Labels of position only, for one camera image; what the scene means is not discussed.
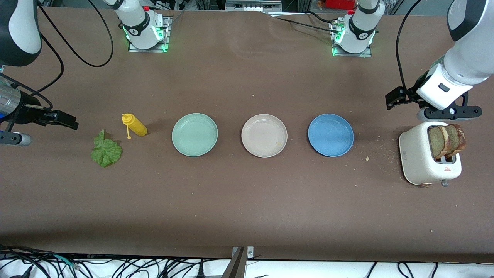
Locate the aluminium frame profile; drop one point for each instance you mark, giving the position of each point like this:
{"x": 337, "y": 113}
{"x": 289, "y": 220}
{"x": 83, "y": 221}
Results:
{"x": 251, "y": 7}

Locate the red background object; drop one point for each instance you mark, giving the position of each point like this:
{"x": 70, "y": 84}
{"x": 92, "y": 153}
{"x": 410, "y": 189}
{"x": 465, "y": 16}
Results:
{"x": 339, "y": 4}

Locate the grey metal post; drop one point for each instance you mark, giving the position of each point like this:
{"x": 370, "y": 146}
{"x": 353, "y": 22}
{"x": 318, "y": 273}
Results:
{"x": 235, "y": 268}

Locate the mint green plate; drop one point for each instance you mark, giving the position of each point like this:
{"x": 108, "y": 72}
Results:
{"x": 195, "y": 135}

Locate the green lettuce leaf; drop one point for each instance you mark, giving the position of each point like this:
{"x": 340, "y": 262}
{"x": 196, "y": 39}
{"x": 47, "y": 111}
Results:
{"x": 106, "y": 152}

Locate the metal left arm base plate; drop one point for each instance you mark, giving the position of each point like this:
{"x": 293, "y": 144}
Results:
{"x": 351, "y": 55}

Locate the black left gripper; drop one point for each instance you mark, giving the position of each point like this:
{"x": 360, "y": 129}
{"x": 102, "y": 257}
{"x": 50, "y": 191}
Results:
{"x": 410, "y": 95}

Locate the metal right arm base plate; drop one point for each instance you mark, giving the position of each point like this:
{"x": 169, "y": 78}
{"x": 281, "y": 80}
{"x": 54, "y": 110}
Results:
{"x": 146, "y": 50}

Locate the yellow mustard squeeze bottle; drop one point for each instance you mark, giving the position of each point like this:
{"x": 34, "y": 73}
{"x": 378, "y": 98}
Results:
{"x": 137, "y": 126}

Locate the brown bread slice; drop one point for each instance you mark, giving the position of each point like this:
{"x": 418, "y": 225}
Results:
{"x": 436, "y": 141}
{"x": 457, "y": 139}

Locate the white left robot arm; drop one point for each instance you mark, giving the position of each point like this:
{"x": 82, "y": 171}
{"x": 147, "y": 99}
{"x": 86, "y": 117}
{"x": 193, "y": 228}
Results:
{"x": 471, "y": 58}

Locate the blue plate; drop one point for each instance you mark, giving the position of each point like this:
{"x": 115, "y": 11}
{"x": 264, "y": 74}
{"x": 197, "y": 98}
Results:
{"x": 330, "y": 135}

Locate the small metal edge bracket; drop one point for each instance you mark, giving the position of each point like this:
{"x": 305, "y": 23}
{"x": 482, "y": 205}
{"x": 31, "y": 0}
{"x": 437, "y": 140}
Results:
{"x": 250, "y": 253}

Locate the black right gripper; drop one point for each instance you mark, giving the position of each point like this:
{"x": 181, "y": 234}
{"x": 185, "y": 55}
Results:
{"x": 27, "y": 112}

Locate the black power plug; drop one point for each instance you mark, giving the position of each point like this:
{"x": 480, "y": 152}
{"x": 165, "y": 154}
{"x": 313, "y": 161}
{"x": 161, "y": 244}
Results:
{"x": 200, "y": 272}

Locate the white toaster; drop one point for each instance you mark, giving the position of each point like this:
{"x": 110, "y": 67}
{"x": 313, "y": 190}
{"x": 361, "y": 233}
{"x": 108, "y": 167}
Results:
{"x": 415, "y": 154}

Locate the beige plate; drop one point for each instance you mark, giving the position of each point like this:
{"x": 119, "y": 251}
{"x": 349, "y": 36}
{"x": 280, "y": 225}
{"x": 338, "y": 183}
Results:
{"x": 264, "y": 135}

